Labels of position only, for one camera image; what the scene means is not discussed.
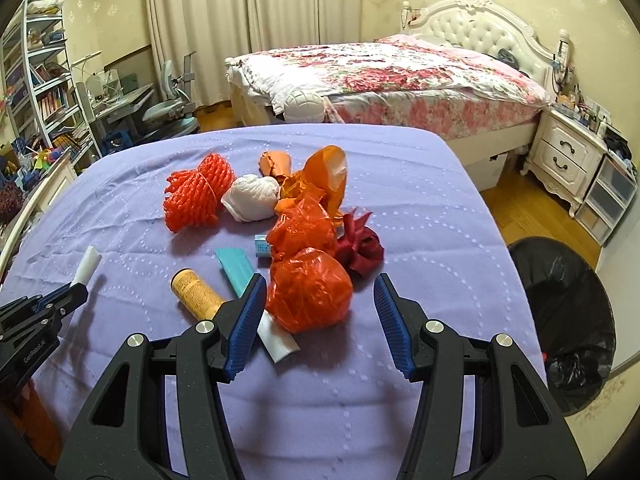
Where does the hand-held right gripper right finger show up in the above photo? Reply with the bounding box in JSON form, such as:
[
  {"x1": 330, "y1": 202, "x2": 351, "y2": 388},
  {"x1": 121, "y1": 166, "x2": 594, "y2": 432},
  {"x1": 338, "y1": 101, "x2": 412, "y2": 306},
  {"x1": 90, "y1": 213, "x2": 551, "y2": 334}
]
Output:
[{"x1": 372, "y1": 272, "x2": 588, "y2": 480}]

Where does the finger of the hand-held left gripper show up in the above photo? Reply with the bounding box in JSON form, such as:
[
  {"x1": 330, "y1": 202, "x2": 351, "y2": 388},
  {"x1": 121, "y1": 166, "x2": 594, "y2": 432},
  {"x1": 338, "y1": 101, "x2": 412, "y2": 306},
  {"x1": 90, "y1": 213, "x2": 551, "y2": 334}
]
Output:
[
  {"x1": 20, "y1": 291, "x2": 72, "y2": 311},
  {"x1": 49, "y1": 282, "x2": 89, "y2": 329}
]

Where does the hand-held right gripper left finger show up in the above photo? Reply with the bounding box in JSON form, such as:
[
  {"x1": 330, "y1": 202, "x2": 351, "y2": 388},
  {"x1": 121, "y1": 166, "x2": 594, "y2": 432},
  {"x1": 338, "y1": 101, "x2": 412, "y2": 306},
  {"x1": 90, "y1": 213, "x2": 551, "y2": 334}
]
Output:
[{"x1": 54, "y1": 273, "x2": 268, "y2": 480}]

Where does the white paper roll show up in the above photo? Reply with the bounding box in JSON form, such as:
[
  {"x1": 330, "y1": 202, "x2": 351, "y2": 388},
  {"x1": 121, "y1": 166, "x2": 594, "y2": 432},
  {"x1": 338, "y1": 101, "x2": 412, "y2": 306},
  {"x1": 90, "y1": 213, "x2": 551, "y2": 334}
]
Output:
[{"x1": 74, "y1": 246, "x2": 102, "y2": 288}]

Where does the red plastic bag ball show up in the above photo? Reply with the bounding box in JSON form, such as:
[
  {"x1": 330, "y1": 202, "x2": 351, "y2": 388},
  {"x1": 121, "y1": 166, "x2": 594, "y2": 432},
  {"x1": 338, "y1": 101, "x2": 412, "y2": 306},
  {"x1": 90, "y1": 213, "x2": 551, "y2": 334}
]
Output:
[{"x1": 265, "y1": 247, "x2": 353, "y2": 335}]

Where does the red cloth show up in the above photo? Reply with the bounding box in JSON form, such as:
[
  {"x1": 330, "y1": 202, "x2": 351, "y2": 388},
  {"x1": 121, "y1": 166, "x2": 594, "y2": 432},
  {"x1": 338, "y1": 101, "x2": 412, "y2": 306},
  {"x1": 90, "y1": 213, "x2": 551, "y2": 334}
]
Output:
[{"x1": 334, "y1": 207, "x2": 386, "y2": 278}]

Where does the white sock ball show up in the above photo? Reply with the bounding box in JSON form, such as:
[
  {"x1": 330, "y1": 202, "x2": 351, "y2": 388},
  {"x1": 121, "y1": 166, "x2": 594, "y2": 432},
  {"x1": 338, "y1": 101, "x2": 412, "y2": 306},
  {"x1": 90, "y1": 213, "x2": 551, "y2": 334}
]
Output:
[{"x1": 221, "y1": 174, "x2": 281, "y2": 222}]

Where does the trash bin with black liner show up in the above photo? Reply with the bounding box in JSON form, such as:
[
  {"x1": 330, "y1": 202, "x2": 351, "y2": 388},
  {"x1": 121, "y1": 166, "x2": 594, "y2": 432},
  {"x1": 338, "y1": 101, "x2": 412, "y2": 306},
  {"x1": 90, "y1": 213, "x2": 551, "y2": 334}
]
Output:
[{"x1": 506, "y1": 237, "x2": 617, "y2": 416}]

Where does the teal and white tube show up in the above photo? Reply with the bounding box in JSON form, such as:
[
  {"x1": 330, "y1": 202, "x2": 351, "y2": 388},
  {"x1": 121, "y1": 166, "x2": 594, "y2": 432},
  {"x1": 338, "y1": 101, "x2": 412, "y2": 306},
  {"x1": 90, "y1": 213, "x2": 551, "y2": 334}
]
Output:
[{"x1": 215, "y1": 248, "x2": 302, "y2": 364}]

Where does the yellow bottle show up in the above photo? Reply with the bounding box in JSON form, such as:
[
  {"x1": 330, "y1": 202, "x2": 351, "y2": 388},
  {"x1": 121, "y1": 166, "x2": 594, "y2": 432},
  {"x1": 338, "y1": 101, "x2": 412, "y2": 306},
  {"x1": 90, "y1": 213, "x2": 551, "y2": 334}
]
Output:
[{"x1": 171, "y1": 268, "x2": 227, "y2": 322}]

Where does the crumpled red plastic bag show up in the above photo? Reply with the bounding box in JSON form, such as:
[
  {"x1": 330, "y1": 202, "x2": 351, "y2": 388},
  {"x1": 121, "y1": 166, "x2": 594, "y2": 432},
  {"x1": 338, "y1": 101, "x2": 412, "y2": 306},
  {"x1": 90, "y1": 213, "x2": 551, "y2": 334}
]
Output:
[{"x1": 266, "y1": 195, "x2": 341, "y2": 263}]

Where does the purple quilted table cover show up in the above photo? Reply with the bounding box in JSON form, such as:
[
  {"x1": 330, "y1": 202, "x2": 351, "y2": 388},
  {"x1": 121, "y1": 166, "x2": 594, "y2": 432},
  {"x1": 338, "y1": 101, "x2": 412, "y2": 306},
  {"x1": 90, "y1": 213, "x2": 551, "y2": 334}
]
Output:
[{"x1": 0, "y1": 127, "x2": 548, "y2": 480}]

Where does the red foam fruit net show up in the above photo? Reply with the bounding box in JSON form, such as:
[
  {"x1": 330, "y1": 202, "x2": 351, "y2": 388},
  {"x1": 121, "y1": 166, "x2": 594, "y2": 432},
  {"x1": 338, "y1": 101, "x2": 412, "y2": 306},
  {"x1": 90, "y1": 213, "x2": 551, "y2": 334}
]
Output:
[{"x1": 162, "y1": 154, "x2": 237, "y2": 233}]

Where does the pile of colourful toys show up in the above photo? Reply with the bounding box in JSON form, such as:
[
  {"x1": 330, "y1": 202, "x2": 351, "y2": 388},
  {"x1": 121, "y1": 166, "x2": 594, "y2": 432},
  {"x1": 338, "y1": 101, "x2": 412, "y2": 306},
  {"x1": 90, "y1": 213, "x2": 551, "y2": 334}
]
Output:
[{"x1": 0, "y1": 137, "x2": 76, "y2": 196}]

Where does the orange folded cloth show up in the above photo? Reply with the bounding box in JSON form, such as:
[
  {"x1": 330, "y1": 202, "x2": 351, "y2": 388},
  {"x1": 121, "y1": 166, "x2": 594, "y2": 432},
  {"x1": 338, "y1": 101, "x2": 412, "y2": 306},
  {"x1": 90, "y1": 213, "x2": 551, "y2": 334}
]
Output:
[{"x1": 258, "y1": 150, "x2": 292, "y2": 179}]

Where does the orange plastic bag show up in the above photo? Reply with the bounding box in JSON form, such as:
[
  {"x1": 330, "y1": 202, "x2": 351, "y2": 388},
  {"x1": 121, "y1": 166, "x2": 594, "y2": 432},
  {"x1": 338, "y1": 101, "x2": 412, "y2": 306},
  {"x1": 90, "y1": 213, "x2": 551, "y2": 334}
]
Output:
[{"x1": 276, "y1": 145, "x2": 348, "y2": 218}]

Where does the white storage box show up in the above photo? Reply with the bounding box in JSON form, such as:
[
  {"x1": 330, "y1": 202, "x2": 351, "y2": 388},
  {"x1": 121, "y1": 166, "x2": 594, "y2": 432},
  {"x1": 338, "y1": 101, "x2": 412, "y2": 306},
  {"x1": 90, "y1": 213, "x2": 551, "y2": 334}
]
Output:
[{"x1": 467, "y1": 152, "x2": 511, "y2": 192}]

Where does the grey study desk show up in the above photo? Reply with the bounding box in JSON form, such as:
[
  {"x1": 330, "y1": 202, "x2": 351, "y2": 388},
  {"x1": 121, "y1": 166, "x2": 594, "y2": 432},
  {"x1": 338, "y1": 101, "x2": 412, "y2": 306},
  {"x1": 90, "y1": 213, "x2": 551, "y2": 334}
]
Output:
[{"x1": 75, "y1": 67, "x2": 156, "y2": 136}]

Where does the grey desk chair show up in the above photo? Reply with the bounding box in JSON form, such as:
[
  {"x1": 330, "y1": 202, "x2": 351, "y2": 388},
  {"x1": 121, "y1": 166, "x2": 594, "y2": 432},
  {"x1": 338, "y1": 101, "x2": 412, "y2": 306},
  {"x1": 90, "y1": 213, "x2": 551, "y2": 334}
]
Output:
[{"x1": 142, "y1": 52, "x2": 201, "y2": 136}]

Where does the white bookshelf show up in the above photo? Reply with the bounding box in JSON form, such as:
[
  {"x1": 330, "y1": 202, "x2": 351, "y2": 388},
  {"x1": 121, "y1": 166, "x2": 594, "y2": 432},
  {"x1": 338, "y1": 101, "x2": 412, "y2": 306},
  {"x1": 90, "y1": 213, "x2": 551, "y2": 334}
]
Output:
[{"x1": 0, "y1": 0, "x2": 103, "y2": 161}]

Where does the white wardrobe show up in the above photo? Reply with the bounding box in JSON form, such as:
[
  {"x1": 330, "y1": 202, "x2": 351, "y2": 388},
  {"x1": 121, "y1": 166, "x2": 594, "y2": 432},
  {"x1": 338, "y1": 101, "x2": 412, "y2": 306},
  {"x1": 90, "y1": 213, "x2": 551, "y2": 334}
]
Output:
[{"x1": 597, "y1": 240, "x2": 640, "y2": 376}]

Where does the white nightstand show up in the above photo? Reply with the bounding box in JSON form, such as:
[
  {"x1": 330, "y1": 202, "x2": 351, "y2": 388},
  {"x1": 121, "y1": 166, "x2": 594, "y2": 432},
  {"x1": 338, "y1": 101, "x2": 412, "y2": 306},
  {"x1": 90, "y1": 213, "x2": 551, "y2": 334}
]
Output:
[{"x1": 522, "y1": 107, "x2": 608, "y2": 218}]

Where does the plastic drawer unit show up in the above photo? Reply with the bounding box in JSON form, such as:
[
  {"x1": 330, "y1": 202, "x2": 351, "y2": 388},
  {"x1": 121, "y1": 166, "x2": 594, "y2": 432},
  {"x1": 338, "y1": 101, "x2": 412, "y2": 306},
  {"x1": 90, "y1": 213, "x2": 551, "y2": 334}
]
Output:
[{"x1": 575, "y1": 155, "x2": 638, "y2": 246}]

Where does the floral bedspread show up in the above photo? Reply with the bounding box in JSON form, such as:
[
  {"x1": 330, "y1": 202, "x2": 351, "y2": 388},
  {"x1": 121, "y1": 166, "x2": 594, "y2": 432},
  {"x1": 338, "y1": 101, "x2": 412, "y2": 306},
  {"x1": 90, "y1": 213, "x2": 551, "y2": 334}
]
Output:
[{"x1": 225, "y1": 34, "x2": 551, "y2": 136}]

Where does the cluster of small bottles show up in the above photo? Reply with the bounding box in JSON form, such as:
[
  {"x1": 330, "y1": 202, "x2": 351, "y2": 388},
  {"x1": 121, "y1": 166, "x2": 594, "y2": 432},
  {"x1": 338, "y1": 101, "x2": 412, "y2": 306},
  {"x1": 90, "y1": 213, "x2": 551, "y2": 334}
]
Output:
[{"x1": 550, "y1": 77, "x2": 611, "y2": 128}]

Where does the black bag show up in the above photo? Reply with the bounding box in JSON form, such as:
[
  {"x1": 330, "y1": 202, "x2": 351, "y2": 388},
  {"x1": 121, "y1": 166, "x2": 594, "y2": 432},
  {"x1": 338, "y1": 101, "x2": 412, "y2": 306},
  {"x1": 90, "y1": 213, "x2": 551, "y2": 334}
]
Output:
[{"x1": 602, "y1": 127, "x2": 636, "y2": 163}]

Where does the cream curtain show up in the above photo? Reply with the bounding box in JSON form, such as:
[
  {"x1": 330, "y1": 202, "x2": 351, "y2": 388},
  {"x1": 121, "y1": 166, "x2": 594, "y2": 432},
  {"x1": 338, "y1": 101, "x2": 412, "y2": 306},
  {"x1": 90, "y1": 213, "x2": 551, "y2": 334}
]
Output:
[{"x1": 145, "y1": 0, "x2": 361, "y2": 108}]

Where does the white tufted bed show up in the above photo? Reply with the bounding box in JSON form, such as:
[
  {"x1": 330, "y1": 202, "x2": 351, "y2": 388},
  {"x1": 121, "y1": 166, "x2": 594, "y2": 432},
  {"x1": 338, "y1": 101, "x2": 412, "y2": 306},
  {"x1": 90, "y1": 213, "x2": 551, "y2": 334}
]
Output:
[{"x1": 225, "y1": 0, "x2": 573, "y2": 191}]

